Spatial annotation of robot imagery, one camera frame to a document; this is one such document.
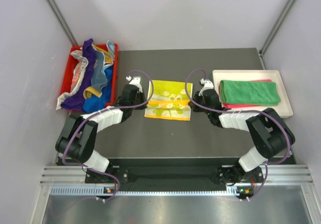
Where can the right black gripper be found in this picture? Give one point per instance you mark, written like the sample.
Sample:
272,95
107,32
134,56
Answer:
196,98

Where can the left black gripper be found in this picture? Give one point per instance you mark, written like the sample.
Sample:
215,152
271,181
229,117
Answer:
141,95

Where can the pink towel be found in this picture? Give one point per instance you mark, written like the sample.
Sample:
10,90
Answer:
232,106

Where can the green towel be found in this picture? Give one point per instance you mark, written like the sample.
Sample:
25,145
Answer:
249,92

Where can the yellow patterned towel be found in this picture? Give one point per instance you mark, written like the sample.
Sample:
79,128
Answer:
169,100

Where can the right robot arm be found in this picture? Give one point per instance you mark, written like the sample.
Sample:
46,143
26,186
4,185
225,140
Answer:
269,132

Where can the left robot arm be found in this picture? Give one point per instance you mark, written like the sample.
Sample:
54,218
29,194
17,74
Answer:
78,136

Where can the grey blue towel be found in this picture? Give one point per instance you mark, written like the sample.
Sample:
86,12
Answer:
99,79

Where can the purple towel front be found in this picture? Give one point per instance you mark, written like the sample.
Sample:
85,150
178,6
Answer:
76,102

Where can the white patterned towel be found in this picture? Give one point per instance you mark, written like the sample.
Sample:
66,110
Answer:
74,74

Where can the red plastic bin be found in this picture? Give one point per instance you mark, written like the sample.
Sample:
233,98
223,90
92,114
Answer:
110,51

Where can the white plastic tray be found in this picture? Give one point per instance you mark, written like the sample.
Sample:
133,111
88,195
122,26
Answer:
283,108

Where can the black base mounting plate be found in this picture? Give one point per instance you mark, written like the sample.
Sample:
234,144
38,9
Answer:
174,174

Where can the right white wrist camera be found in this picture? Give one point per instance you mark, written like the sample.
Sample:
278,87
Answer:
206,85

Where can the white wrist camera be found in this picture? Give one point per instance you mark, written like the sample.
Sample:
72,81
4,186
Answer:
136,81
206,85

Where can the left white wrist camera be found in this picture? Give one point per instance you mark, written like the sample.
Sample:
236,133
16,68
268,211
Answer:
136,81

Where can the aluminium frame rail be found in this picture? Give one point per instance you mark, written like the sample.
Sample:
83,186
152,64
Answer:
72,180

